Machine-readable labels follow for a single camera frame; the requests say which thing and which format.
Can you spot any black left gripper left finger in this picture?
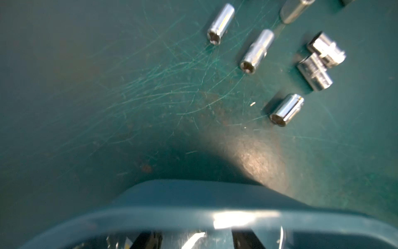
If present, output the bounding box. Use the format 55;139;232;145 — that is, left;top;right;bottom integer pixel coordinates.
130;231;163;249

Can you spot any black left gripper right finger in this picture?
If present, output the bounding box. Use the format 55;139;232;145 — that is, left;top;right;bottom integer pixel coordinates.
232;231;265;249

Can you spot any chrome socket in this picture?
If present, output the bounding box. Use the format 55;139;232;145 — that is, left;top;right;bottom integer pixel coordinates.
269;93;305;127
280;0;315;24
307;32;346;68
239;29;275;74
296;53;333;91
207;3;235;45

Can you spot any teal plastic storage box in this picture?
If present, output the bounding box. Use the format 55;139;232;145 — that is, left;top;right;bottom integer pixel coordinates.
23;179;398;249

